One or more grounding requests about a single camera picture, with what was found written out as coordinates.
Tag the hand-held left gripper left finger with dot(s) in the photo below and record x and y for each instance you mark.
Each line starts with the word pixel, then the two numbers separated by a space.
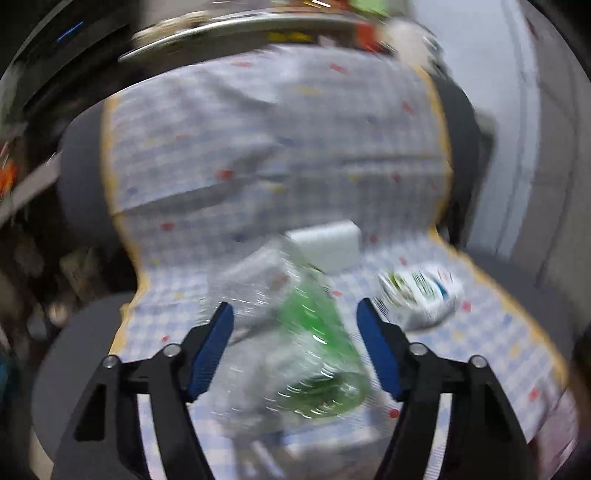
pixel 210 355

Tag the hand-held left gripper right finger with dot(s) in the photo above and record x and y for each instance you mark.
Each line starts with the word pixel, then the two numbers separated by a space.
pixel 378 350

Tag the green plastic bottle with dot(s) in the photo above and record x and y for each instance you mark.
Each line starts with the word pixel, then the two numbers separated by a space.
pixel 318 332

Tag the clear plastic bottle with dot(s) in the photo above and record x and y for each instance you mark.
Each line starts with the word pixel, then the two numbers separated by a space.
pixel 249 286

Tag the crumpled white printed packet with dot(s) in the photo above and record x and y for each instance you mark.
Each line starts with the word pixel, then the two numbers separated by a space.
pixel 415 295

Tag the white rectangular box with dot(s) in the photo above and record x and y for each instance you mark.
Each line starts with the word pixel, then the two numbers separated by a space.
pixel 325 244

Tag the blue checkered dotted cloth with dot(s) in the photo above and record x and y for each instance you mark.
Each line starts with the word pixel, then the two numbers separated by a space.
pixel 231 138

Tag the grey office chair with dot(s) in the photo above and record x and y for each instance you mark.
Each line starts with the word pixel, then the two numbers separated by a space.
pixel 81 161

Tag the white refrigerator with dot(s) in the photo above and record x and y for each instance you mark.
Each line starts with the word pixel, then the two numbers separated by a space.
pixel 545 138

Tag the black range hood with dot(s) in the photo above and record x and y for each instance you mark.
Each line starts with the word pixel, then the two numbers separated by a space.
pixel 55 41

